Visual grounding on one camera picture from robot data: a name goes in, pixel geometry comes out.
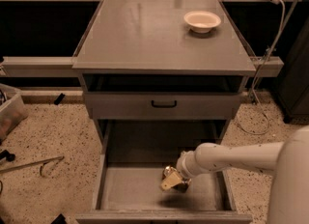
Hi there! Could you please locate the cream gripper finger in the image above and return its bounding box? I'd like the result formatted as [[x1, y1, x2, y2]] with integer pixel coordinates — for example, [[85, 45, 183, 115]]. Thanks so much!
[[160, 171, 183, 191]]

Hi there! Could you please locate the crushed orange can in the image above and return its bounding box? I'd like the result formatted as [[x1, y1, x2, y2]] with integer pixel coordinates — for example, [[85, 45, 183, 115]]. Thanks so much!
[[162, 166, 191, 192]]

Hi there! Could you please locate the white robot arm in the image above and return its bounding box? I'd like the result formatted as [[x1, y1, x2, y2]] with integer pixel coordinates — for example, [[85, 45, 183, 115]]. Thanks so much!
[[160, 126, 309, 224]]

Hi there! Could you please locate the open grey middle drawer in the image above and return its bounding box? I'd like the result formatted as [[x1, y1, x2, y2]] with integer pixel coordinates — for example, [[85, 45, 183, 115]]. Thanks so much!
[[76, 120, 252, 224]]

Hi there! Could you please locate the grey drawer cabinet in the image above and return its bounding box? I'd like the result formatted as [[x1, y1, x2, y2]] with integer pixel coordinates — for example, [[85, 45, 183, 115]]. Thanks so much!
[[73, 0, 255, 139]]

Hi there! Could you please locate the metal rod on floor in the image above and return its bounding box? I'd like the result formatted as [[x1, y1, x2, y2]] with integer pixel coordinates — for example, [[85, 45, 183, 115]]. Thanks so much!
[[0, 156, 65, 175]]

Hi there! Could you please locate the small black block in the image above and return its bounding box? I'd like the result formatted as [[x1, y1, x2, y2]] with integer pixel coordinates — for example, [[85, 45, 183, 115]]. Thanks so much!
[[54, 93, 65, 105]]

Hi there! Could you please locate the white bowl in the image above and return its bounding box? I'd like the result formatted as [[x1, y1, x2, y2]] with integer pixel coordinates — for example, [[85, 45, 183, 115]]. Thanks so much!
[[183, 11, 221, 34]]

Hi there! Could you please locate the black object on floor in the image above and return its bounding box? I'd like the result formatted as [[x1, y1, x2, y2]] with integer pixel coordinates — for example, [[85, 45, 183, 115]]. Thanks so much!
[[0, 150, 15, 161]]

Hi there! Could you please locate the clear plastic bin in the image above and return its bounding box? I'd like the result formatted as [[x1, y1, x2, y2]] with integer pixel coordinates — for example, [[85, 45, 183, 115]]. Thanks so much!
[[0, 84, 28, 141]]

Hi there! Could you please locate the black drawer handle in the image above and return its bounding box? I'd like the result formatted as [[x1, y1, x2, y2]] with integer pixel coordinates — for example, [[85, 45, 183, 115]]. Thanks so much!
[[151, 100, 177, 108]]

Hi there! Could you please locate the white cable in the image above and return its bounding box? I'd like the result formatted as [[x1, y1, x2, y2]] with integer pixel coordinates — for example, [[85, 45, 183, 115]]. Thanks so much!
[[235, 0, 287, 136]]

